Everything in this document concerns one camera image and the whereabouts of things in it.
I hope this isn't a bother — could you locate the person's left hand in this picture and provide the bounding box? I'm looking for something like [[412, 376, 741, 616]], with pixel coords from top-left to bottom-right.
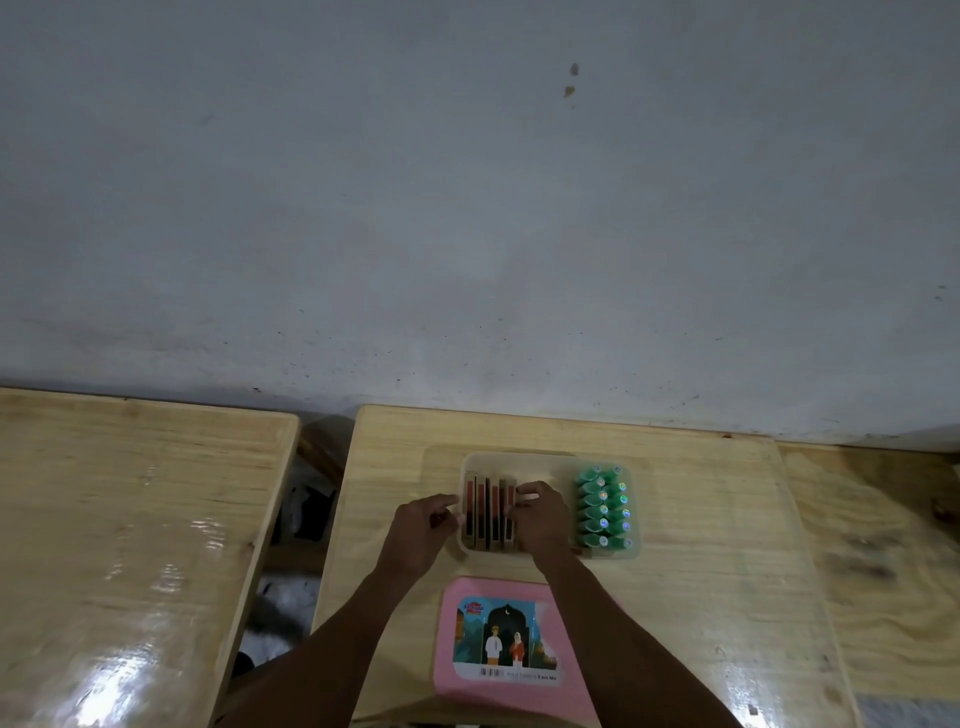
[[374, 492, 465, 584]]

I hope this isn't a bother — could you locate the person's right hand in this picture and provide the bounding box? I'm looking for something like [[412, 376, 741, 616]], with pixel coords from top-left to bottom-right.
[[505, 480, 576, 562]]

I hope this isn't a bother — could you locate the clear plastic tray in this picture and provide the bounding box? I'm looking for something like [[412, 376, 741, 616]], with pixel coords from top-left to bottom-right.
[[457, 451, 643, 563]]

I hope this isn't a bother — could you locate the person's right forearm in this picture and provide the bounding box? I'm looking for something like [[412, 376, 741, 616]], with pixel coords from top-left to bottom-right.
[[534, 546, 745, 728]]

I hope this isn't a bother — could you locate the person's left forearm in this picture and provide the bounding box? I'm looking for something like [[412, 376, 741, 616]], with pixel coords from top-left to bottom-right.
[[213, 562, 423, 728]]

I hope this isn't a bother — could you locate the group of green capped bottles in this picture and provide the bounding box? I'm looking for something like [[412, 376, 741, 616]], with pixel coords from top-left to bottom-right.
[[573, 464, 636, 554]]

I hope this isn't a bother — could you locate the pink lid with picture label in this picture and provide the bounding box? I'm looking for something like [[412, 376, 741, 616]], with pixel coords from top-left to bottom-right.
[[432, 576, 603, 728]]

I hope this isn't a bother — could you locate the black and white cloth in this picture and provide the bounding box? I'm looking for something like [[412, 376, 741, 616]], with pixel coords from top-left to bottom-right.
[[271, 457, 336, 546]]

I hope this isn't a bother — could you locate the grey fluffy rug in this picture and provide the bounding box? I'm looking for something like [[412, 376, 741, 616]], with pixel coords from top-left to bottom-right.
[[234, 571, 324, 678]]

